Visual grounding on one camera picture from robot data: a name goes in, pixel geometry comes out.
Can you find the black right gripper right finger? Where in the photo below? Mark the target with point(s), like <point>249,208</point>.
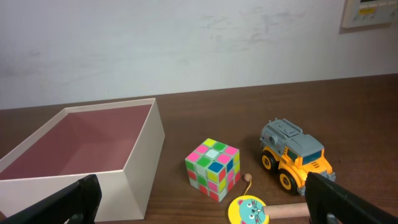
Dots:
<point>330,203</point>

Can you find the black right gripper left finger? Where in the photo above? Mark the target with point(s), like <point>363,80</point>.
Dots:
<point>77,203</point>

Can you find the yellow grey toy truck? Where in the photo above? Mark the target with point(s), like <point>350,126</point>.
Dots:
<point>292,154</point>

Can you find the yellow wooden rattle drum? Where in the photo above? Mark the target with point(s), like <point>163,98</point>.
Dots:
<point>248,209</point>

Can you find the multicoloured puzzle cube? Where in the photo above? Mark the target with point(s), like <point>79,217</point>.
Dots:
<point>213,168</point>

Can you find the white cardboard box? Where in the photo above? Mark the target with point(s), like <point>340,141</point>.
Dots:
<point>119,142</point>

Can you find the beige wall control panel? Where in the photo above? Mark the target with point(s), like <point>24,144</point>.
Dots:
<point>360,13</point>

